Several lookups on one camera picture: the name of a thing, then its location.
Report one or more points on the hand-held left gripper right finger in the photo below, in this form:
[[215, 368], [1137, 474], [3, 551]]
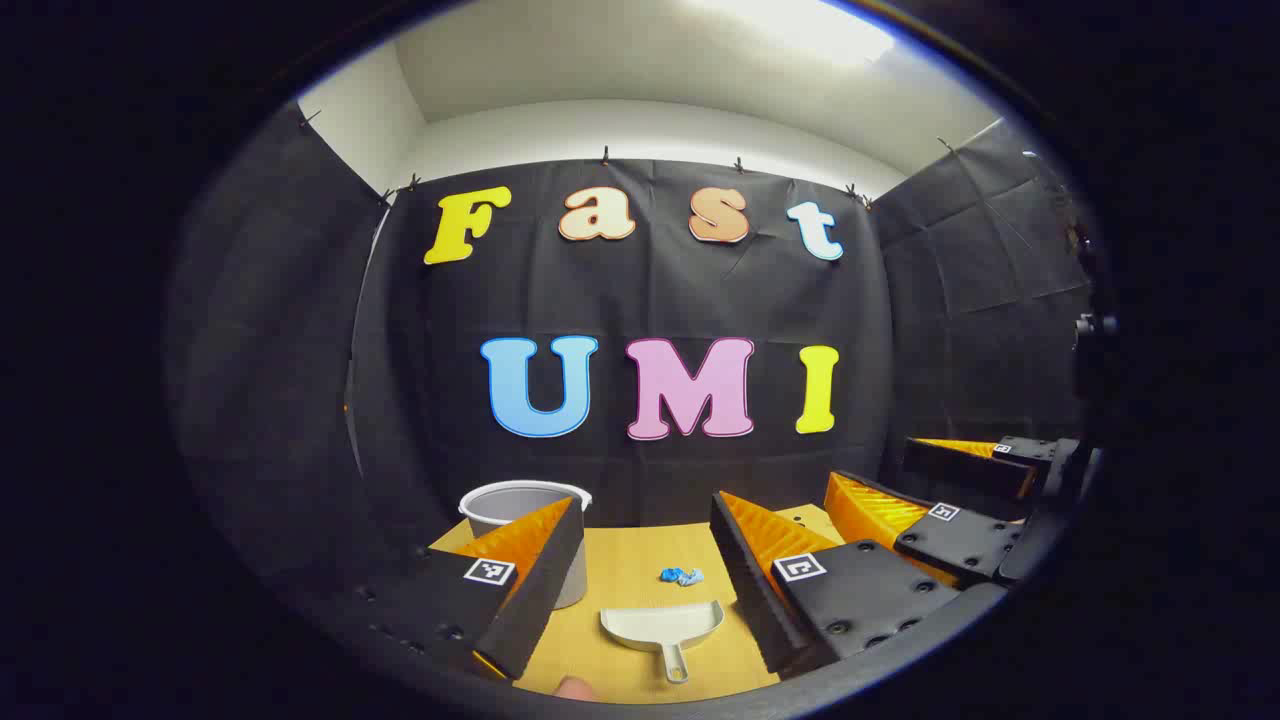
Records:
[[745, 570]]

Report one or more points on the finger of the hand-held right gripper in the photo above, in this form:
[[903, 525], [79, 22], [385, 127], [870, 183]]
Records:
[[960, 465], [960, 545]]

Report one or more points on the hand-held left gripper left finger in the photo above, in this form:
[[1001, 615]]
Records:
[[540, 570]]

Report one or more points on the light blue paper ball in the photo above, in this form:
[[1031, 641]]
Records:
[[693, 577]]

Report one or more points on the grey plastic garbage bin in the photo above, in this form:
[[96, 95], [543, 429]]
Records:
[[500, 505]]

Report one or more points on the grey plastic dustpan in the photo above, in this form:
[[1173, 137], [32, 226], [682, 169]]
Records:
[[665, 622]]

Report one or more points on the wooden desktop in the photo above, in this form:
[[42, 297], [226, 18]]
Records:
[[625, 565]]

